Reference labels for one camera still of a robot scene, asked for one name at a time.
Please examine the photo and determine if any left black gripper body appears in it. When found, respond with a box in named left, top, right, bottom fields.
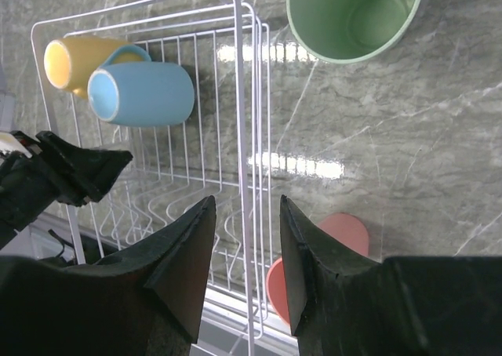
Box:
left=1, top=131, right=89, bottom=247

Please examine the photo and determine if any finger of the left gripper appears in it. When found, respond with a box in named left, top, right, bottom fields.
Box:
left=37, top=131, right=133, bottom=207

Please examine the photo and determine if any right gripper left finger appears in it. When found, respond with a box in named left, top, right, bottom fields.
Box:
left=1, top=196, right=216, bottom=355

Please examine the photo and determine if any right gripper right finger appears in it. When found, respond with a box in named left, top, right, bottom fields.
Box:
left=280, top=197, right=501, bottom=355

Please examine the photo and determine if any light blue ceramic mug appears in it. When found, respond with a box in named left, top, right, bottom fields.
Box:
left=87, top=45, right=195, bottom=128

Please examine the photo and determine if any yellow ceramic mug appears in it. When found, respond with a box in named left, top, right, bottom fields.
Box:
left=43, top=36, right=129, bottom=100

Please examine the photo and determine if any salmon pink plastic tumbler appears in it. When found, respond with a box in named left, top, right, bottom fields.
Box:
left=266, top=213, right=369, bottom=325

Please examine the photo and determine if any green plastic tumbler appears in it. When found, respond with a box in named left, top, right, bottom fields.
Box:
left=286, top=0, right=421, bottom=64

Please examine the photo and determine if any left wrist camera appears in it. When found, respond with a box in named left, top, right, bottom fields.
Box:
left=1, top=130, right=42, bottom=158

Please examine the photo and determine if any white wire dish rack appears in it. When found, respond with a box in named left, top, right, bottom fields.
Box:
left=31, top=0, right=273, bottom=355

